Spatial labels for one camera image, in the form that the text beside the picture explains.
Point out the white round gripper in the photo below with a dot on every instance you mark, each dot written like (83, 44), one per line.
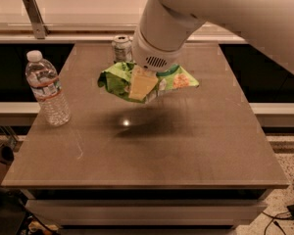
(152, 55)

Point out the left metal railing bracket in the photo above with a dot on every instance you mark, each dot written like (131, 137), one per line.
(40, 30)

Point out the green rice chip bag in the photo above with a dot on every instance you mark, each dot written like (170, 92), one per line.
(116, 80)

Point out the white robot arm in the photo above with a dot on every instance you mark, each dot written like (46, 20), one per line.
(267, 25)

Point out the silver soda can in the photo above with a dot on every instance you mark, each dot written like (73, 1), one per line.
(121, 46)

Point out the glass railing panel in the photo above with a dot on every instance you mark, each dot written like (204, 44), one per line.
(84, 15)

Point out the clear plastic water bottle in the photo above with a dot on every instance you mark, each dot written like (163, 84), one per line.
(46, 87)

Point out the brown box at left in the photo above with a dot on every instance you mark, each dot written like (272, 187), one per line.
(6, 159)

